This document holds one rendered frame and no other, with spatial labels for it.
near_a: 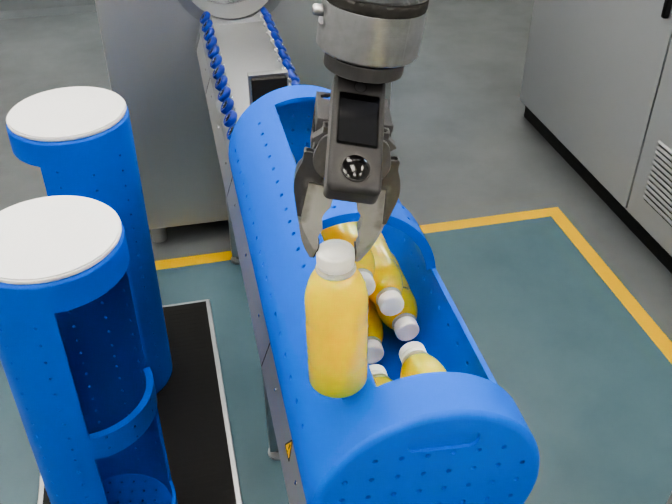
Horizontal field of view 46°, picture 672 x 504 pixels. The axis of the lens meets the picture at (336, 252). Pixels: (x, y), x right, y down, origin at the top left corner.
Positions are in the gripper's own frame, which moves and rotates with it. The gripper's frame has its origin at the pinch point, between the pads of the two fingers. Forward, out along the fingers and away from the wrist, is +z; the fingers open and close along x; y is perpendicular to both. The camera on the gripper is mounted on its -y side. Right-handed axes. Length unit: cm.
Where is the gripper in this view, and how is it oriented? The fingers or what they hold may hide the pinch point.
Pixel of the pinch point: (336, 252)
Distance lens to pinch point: 78.4
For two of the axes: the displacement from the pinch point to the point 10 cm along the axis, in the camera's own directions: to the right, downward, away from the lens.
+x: -9.9, -0.9, -1.1
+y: -0.4, -5.8, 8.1
